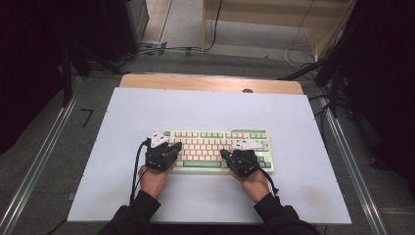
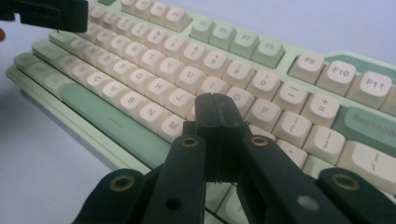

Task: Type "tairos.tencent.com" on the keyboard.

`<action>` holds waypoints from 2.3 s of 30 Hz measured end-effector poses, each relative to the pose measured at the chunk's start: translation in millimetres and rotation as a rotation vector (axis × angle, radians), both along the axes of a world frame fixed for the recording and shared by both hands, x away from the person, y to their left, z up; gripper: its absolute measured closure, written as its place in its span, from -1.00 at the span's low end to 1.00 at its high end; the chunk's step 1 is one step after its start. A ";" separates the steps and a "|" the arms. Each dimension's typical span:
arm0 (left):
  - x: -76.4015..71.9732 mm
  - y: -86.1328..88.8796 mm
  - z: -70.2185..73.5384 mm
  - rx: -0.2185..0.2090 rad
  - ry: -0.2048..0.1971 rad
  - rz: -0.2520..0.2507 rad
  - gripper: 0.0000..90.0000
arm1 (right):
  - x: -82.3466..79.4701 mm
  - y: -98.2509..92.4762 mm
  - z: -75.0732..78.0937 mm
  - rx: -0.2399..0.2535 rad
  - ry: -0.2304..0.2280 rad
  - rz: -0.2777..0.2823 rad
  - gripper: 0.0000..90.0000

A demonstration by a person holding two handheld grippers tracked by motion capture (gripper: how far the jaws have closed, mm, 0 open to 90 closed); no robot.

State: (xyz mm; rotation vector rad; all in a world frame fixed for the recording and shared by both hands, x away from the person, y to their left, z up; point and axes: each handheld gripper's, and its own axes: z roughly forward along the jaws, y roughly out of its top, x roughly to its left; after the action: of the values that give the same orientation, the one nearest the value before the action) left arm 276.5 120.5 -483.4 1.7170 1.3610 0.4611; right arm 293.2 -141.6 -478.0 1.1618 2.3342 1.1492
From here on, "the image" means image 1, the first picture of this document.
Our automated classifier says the green and pink mechanical keyboard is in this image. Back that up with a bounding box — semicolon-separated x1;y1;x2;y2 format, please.
161;128;275;175

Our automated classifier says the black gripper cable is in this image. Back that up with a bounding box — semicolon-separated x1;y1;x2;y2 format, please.
129;139;152;206
244;156;280;196

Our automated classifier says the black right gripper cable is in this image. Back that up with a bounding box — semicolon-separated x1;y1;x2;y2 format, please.
244;156;280;196

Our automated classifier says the light wooden shelf unit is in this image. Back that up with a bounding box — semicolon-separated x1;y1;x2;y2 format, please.
201;0;357;61

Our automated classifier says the person's right hand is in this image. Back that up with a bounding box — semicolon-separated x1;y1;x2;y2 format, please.
230;167;272;205

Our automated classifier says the black hanging cable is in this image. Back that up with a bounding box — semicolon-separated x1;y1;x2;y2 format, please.
205;0;224;52

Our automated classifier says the black curtain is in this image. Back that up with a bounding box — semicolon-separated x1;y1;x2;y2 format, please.
326;0;415;199
0;0;139;156

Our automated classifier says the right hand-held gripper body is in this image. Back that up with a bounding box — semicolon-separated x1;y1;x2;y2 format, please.
224;138;266;178

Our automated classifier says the white floor cable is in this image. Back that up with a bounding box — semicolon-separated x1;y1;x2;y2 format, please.
284;30;319;72

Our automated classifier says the grey power strip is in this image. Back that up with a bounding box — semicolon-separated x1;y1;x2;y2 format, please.
139;40;168;51

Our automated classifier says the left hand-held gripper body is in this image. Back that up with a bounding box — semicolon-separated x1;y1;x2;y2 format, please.
144;131;180;171

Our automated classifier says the white table mat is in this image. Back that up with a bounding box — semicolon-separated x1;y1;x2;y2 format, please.
67;86;353;226

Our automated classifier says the black tripod stand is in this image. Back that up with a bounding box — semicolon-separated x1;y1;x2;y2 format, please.
277;57;346;119

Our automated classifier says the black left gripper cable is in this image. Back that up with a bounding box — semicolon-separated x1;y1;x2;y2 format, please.
129;139;152;206

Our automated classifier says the wooden table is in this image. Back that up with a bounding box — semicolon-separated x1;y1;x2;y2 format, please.
118;73;305;96

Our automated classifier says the aluminium floor rail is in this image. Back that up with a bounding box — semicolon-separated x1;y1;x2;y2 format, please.
317;97;390;235
0;93;80;235

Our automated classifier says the person's left hand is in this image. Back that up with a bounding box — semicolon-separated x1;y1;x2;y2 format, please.
138;162;176;201

